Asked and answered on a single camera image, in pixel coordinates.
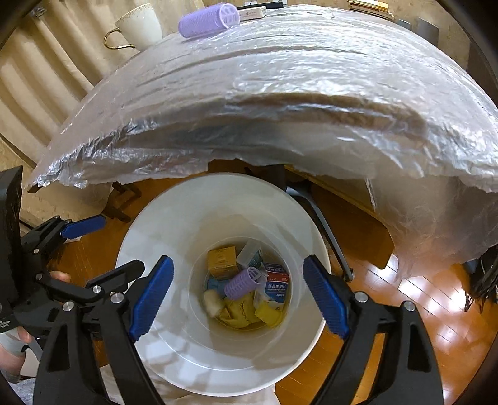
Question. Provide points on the white medicine box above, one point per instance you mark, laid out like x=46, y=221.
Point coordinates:
x=252, y=13

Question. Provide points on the white trash bin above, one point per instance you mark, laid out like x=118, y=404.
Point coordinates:
x=185, y=346

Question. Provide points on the red blue medicine box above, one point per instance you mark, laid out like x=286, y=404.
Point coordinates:
x=276, y=284

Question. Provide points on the stack of books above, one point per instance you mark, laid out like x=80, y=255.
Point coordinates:
x=372, y=7

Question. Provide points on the grey speaker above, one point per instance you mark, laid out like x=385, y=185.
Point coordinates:
x=427, y=31

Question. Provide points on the beige paper ball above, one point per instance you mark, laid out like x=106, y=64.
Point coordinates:
x=213, y=303

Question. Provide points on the dark blue phone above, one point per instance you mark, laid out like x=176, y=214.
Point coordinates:
x=267, y=5

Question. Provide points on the purple hair roller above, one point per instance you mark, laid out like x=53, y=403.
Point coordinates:
x=243, y=283
x=209, y=20

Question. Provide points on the white mug with gold handle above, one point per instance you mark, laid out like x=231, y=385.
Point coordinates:
x=140, y=27

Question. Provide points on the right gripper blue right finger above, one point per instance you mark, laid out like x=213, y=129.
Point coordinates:
x=408, y=371

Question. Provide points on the gold L'Oreal box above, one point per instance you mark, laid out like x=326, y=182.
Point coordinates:
x=222, y=263

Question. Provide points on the clear plastic table cover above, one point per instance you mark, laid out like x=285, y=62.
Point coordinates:
x=326, y=91

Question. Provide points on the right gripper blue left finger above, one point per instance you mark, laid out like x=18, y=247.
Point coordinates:
x=69, y=372

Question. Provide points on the person's left hand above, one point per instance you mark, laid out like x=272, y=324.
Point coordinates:
x=12, y=355

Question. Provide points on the dental floss box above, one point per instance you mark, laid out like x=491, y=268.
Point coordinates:
x=250, y=256

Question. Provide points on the beige curtain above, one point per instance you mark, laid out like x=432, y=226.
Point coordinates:
x=51, y=61

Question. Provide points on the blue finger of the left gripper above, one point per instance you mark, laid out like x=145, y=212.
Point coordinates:
x=114, y=281
x=41, y=242

